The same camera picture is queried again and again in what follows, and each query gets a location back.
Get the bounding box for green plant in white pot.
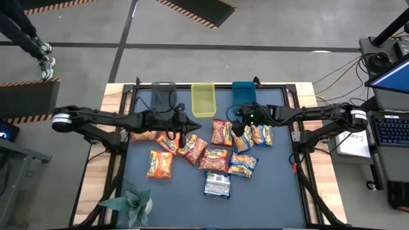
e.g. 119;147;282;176
98;177;155;229

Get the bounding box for black pole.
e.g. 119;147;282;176
371;6;409;48

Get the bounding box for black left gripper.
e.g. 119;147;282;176
140;107;203;149

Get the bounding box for yellow plastic bin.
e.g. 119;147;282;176
190;82;217;118

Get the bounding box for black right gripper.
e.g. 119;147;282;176
231;102;277;139

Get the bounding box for grey side desk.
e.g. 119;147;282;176
0;137;52;230

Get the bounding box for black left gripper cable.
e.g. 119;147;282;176
132;95;181;113

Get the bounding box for white paper sheet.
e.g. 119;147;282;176
334;130;371;159

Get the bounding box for blue plastic bin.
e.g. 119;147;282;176
231;80;258;112

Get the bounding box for black device with blue light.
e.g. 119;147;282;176
0;119;20;143

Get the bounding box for coiled black cable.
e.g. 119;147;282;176
364;50;393;75

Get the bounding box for black backlit keyboard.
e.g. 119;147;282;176
369;111;409;148

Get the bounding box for grey computer cart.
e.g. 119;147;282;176
327;86;409;192

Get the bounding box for orange chicken ramen pack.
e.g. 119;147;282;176
146;149;174;180
130;130;158;142
155;132;180;157

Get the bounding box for black hazard-striped floor mat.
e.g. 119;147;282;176
155;0;238;31
0;77;61;125

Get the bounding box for person's feet in sneakers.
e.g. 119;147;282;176
0;0;57;81

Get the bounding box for orange floor cable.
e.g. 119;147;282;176
313;59;364;96

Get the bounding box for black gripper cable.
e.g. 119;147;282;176
132;95;181;113
225;102;243;125

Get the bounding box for black metal table frame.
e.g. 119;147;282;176
68;76;349;230

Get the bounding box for computer monitor blue screen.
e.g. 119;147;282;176
364;58;409;95

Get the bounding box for grey pole base box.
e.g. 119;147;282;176
358;35;402;65

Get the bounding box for blue ramen noodle pack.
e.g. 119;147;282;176
231;125;255;154
250;124;274;148
228;151;259;180

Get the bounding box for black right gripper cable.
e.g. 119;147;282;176
225;102;243;125

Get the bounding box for grey translucent plastic bin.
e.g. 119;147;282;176
150;81;178;113

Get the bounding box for blue ramen pack white back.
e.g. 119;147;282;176
203;171;232;200

